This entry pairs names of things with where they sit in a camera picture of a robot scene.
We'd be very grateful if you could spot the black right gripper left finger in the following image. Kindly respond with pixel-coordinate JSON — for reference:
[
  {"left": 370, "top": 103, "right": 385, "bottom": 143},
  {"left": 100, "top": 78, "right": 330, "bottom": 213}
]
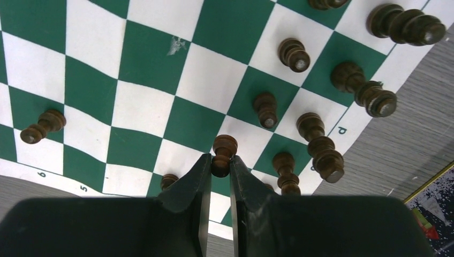
[{"left": 1, "top": 154, "right": 211, "bottom": 256}]

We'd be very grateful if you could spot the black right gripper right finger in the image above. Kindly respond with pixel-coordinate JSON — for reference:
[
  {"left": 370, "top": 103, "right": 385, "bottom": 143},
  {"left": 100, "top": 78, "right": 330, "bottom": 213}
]
[{"left": 230, "top": 156, "right": 434, "bottom": 256}]

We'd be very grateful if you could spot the dark chess pawn a3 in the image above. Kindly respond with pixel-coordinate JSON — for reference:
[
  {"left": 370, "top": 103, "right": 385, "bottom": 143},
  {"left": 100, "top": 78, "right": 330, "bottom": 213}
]
[{"left": 160, "top": 173, "right": 179, "bottom": 191}]

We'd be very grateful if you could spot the dark chess pawn b3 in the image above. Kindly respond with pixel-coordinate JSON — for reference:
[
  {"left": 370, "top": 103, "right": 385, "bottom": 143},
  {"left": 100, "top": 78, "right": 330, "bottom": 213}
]
[{"left": 211, "top": 134, "right": 238, "bottom": 178}]

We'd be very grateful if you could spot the dark chess pawn b5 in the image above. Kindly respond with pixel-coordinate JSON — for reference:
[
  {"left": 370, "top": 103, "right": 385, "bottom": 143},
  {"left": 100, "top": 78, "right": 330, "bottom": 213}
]
[{"left": 20, "top": 109, "right": 66, "bottom": 144}]

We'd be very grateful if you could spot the dark chess pawn c5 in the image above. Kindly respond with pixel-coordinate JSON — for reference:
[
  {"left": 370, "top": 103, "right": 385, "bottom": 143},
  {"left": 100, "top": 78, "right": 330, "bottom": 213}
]
[{"left": 278, "top": 38, "right": 311, "bottom": 73}]

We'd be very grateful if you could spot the dark chess pawn e4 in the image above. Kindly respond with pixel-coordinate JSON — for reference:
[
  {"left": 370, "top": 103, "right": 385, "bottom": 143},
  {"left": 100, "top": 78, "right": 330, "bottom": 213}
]
[{"left": 308, "top": 0, "right": 349, "bottom": 11}]

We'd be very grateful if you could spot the dark chess piece c1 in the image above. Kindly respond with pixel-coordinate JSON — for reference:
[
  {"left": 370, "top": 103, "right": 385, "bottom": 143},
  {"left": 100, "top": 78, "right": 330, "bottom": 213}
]
[{"left": 272, "top": 152, "right": 301, "bottom": 195}]

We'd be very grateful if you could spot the dark chess piece d1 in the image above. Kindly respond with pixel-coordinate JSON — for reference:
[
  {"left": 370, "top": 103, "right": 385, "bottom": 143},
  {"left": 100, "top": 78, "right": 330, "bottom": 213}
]
[{"left": 296, "top": 112, "right": 345, "bottom": 183}]

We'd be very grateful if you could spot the dark chess pawn d3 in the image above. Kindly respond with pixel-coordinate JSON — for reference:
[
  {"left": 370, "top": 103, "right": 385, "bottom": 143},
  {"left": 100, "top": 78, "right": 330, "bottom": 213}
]
[{"left": 253, "top": 92, "right": 278, "bottom": 129}]

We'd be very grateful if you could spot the green white chess mat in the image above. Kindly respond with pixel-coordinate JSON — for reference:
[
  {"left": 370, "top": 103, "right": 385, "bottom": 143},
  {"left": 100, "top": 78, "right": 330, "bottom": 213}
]
[{"left": 0, "top": 0, "right": 454, "bottom": 241}]

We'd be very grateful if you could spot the dark chess piece e1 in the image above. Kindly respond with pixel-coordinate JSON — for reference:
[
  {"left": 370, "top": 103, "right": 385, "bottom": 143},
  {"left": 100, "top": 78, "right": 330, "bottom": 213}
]
[{"left": 330, "top": 61, "right": 397, "bottom": 118}]

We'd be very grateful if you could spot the dark chess piece f1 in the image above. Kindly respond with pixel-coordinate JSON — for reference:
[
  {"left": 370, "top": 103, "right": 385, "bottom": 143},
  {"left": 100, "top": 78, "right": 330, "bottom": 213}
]
[{"left": 366, "top": 3, "right": 447, "bottom": 47}]

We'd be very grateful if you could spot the gold metal tin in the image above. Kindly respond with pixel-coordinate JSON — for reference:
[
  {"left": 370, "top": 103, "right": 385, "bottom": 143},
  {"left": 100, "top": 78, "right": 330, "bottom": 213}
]
[{"left": 404, "top": 162, "right": 453, "bottom": 256}]

